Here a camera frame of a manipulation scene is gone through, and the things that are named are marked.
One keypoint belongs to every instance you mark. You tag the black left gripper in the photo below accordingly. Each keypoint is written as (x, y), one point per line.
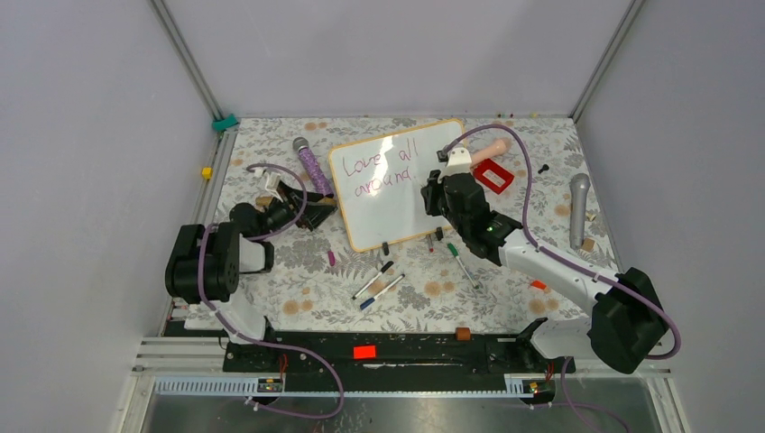
(314, 215)

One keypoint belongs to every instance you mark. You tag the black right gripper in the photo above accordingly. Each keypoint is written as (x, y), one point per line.
(430, 193)

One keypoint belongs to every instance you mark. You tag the yellow framed whiteboard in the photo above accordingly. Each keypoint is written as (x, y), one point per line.
(378, 180)

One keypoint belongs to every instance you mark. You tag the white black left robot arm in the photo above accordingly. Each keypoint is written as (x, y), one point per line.
(204, 268)

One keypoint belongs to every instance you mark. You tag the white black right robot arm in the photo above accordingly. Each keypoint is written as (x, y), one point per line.
(625, 320)

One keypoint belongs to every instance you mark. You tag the black cap whiteboard marker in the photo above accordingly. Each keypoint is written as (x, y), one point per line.
(374, 279)

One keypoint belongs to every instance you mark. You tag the blue cap whiteboard marker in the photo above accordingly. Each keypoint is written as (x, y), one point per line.
(367, 303)

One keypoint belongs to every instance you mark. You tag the red plastic tray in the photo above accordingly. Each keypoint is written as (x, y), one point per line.
(493, 176)

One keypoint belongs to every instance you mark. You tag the green cap marker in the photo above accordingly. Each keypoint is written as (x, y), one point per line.
(474, 283)

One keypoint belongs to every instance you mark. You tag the purple glitter microphone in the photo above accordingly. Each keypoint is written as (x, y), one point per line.
(310, 163)

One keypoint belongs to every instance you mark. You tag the floral table mat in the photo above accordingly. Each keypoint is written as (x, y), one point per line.
(303, 292)

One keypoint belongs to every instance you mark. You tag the yellow small cube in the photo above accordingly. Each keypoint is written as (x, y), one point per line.
(207, 173)

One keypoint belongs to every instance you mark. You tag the orange red triangle block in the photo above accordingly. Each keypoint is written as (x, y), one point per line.
(539, 285)

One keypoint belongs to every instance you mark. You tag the teal corner clamp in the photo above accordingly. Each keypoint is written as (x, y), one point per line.
(225, 123)

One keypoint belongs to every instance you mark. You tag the silver microphone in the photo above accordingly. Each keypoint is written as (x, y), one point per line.
(579, 187)

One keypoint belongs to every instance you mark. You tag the orange brown cylinder block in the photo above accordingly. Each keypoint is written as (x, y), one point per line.
(463, 334)

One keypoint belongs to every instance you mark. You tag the small wooden cube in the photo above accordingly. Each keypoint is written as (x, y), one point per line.
(588, 245)

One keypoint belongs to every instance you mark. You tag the red label sticker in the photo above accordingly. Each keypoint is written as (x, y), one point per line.
(364, 352)

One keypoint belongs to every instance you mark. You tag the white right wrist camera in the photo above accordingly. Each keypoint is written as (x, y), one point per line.
(459, 161)

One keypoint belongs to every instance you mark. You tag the wooden rolling pin handle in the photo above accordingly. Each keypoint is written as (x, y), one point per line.
(265, 201)

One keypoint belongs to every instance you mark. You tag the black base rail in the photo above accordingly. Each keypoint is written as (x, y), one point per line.
(318, 361)

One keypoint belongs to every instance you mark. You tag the white cable duct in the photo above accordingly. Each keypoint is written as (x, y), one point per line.
(260, 387)

